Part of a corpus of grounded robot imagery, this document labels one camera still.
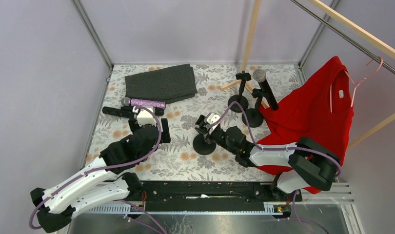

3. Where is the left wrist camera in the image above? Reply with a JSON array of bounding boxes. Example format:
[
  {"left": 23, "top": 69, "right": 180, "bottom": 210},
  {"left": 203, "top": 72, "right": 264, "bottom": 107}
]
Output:
[{"left": 133, "top": 107, "right": 156, "bottom": 127}]

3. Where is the pink clothes hanger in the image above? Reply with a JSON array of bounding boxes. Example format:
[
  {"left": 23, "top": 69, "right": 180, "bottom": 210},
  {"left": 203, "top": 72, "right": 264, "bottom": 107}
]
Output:
[{"left": 329, "top": 57, "right": 384, "bottom": 113}]

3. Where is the red t-shirt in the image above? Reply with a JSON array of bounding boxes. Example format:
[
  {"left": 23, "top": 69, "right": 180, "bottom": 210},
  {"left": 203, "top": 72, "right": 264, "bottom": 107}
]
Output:
[{"left": 258, "top": 56, "right": 354, "bottom": 194}]

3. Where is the purple glitter microphone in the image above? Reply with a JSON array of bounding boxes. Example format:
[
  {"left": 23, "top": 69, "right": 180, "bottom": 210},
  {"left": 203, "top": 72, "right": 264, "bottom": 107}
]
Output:
[{"left": 121, "top": 97, "right": 166, "bottom": 109}]

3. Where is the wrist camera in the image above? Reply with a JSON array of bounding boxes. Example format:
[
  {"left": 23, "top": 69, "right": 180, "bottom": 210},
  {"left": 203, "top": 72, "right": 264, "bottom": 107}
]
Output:
[
  {"left": 204, "top": 113, "right": 220, "bottom": 128},
  {"left": 133, "top": 107, "right": 156, "bottom": 127}
]

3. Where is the black microphone on table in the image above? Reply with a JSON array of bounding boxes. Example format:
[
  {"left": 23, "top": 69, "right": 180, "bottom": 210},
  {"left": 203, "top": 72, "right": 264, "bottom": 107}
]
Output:
[{"left": 102, "top": 107, "right": 137, "bottom": 120}]

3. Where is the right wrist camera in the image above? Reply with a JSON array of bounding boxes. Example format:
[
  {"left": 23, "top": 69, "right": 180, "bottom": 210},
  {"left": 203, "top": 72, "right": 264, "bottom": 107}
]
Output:
[{"left": 204, "top": 113, "right": 220, "bottom": 128}]

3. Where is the wooden clothes rack frame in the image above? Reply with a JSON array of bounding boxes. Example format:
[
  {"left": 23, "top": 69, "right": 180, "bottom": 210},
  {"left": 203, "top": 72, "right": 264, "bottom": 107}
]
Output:
[{"left": 220, "top": 0, "right": 395, "bottom": 149}]

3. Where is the black mic stand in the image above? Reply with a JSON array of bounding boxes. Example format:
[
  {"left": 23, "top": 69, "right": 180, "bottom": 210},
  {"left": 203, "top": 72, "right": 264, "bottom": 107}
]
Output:
[
  {"left": 242, "top": 89, "right": 264, "bottom": 128},
  {"left": 228, "top": 71, "right": 251, "bottom": 111},
  {"left": 193, "top": 129, "right": 217, "bottom": 156}
]

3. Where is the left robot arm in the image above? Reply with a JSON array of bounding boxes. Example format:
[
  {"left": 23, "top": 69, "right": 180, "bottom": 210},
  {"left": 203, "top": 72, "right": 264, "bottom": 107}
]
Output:
[{"left": 29, "top": 118, "right": 171, "bottom": 233}]

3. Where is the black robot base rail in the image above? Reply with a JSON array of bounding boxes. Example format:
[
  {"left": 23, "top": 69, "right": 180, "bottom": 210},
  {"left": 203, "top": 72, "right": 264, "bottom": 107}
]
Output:
[{"left": 124, "top": 181, "right": 302, "bottom": 213}]

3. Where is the black microphone silver grille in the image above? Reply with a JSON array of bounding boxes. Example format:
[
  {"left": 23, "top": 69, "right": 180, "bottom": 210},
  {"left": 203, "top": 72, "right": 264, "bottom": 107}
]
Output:
[{"left": 253, "top": 68, "right": 278, "bottom": 111}]

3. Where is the metal hanging rod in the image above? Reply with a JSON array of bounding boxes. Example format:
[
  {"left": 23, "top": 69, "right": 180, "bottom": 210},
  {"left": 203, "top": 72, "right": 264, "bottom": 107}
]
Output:
[{"left": 292, "top": 0, "right": 395, "bottom": 75}]

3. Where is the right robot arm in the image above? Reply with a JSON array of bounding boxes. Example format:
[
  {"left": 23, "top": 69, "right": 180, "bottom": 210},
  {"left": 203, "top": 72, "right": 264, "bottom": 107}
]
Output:
[{"left": 193, "top": 113, "right": 341, "bottom": 194}]

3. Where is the dark grey perforated felt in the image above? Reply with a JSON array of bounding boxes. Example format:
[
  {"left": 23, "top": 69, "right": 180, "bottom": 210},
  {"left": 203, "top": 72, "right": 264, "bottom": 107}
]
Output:
[{"left": 125, "top": 64, "right": 197, "bottom": 104}]

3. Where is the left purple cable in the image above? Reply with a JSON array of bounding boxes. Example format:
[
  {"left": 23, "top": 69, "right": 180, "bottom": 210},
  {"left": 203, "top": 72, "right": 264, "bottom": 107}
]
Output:
[{"left": 29, "top": 106, "right": 167, "bottom": 234}]

